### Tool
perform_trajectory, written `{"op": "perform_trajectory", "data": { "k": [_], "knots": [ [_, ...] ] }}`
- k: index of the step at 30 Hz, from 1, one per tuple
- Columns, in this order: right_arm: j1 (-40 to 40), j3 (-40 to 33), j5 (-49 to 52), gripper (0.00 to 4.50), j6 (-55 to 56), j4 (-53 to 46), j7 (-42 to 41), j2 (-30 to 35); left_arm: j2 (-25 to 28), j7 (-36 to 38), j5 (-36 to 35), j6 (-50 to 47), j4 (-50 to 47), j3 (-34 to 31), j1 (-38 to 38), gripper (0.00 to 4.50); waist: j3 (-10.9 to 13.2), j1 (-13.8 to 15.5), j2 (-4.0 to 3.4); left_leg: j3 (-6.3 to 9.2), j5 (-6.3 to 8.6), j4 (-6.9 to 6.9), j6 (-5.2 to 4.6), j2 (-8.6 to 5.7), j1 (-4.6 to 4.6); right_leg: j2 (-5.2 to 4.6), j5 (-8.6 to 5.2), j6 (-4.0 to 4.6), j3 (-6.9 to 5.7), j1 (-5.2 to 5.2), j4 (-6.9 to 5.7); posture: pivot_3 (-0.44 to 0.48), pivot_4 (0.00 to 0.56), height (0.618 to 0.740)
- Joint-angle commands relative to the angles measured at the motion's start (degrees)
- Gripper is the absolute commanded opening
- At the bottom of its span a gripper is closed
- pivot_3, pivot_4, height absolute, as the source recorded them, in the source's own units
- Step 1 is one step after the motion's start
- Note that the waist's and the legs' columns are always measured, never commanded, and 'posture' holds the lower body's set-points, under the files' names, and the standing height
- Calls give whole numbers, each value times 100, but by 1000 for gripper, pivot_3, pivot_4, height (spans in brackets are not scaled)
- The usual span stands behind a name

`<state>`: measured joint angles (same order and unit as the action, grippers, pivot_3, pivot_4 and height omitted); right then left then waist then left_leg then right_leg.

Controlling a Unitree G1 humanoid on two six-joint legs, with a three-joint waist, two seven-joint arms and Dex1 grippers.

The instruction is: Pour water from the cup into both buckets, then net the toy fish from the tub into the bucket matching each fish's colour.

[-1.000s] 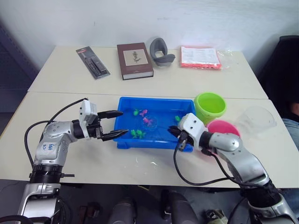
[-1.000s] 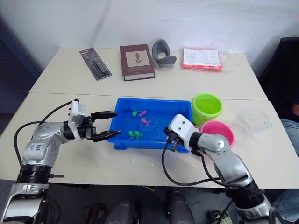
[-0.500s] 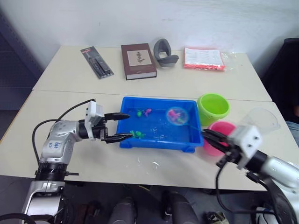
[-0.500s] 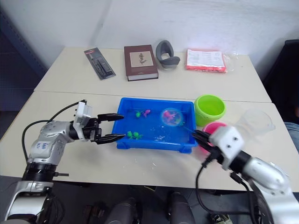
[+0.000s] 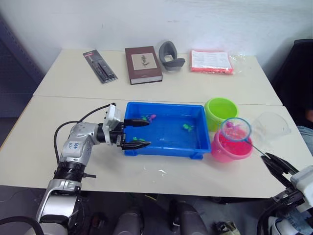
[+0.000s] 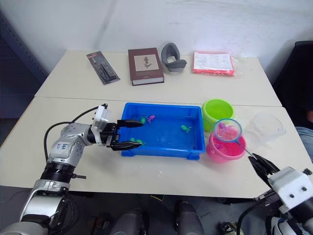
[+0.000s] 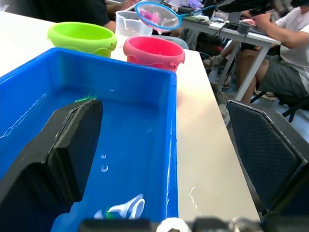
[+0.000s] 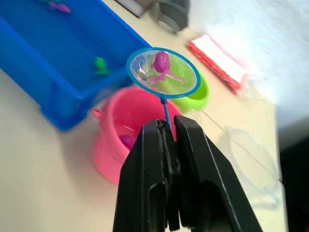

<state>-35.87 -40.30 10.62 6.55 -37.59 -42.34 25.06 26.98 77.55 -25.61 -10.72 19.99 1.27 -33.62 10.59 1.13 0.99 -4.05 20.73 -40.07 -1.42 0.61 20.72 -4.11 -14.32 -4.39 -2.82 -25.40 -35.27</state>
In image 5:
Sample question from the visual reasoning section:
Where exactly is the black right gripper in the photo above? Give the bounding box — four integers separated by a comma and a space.
260, 152, 306, 209

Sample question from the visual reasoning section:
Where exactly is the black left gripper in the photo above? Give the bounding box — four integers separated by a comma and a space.
110, 118, 152, 150

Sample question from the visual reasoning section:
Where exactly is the blue-rimmed fish net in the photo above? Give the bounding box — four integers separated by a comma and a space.
221, 117, 268, 159

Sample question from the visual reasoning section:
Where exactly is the blue plastic tub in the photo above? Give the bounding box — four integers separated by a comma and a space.
124, 101, 212, 160

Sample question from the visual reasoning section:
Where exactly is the clear plastic cup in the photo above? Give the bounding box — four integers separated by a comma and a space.
251, 112, 291, 145

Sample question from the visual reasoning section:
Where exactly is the pink plastic bucket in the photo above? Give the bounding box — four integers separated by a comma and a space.
211, 129, 253, 164

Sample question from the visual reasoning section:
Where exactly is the green plastic bucket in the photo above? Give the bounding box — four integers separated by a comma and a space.
204, 97, 239, 132

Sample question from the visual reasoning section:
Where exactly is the bystander in blue jeans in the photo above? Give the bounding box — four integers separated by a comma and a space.
297, 109, 313, 157

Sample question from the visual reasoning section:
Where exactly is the dark red hardcover book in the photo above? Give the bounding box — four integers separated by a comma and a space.
124, 46, 163, 86

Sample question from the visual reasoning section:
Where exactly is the tool in blister pack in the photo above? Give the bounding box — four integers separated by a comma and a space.
82, 48, 118, 85

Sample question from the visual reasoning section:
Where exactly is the dark rounded shape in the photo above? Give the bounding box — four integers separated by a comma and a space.
168, 199, 208, 235
113, 207, 144, 235

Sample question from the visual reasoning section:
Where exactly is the grey curved foam holder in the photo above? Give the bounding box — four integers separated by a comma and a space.
158, 41, 186, 73

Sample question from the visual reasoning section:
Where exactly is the red paper packet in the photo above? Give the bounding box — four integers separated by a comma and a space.
190, 49, 234, 75

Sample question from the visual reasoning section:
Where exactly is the clear plastic bag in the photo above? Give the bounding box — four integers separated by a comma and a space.
228, 53, 246, 74

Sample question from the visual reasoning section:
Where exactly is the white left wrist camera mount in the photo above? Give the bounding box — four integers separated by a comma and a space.
102, 104, 122, 143

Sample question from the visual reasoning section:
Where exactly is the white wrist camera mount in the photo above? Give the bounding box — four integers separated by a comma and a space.
290, 165, 313, 213
102, 104, 122, 143

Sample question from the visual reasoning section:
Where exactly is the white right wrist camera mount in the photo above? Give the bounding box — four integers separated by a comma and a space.
290, 165, 313, 213

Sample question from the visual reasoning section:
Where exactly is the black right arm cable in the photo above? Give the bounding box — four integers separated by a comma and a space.
256, 200, 294, 235

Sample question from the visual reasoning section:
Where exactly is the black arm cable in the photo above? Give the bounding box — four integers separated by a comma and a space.
256, 200, 294, 235
53, 102, 116, 165

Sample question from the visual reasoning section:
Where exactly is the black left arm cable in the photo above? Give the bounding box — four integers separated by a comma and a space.
53, 102, 116, 165

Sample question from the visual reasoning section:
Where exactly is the thick black cable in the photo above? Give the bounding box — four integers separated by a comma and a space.
0, 216, 45, 235

